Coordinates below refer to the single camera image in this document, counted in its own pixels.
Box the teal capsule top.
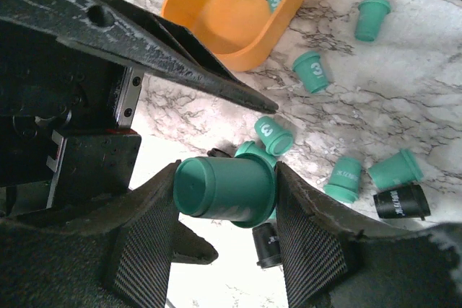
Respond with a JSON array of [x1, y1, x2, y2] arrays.
[[354, 0, 391, 42]]

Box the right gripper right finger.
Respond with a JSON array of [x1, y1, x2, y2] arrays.
[[276, 162, 461, 307]]

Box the orange plastic storage basket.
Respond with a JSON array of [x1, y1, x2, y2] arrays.
[[161, 0, 304, 71]]

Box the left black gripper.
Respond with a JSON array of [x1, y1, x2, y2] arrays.
[[1, 22, 144, 214]]

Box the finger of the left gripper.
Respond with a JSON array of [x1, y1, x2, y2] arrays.
[[1, 0, 279, 114]]

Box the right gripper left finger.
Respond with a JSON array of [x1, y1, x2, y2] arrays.
[[1, 163, 218, 307]]

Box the black capsule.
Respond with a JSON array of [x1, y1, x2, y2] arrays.
[[252, 222, 282, 269]]

